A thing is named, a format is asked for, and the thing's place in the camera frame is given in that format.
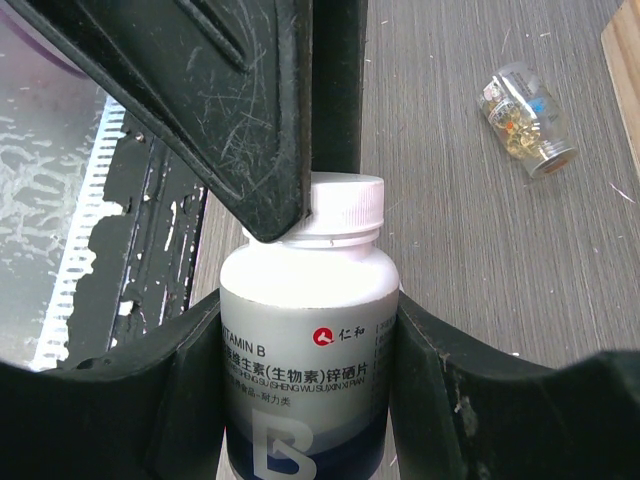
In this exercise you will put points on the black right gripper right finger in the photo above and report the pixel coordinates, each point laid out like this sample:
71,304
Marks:
463,410

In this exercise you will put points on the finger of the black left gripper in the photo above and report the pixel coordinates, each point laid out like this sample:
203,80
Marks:
225,84
339,37

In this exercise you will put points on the white slotted cable duct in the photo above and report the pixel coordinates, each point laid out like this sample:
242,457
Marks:
77,257

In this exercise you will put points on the wooden clothes rack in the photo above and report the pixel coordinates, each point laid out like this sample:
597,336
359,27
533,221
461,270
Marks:
620,42

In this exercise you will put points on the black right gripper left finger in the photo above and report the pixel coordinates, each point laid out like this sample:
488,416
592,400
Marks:
148,409

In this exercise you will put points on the clear bottle of yellow capsules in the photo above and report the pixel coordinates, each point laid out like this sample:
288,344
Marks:
527,119

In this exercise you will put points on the white pill bottle cap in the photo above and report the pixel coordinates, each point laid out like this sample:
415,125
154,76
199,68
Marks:
342,204

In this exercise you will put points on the white capped pill bottle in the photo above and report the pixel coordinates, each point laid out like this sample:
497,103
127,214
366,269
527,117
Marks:
307,349

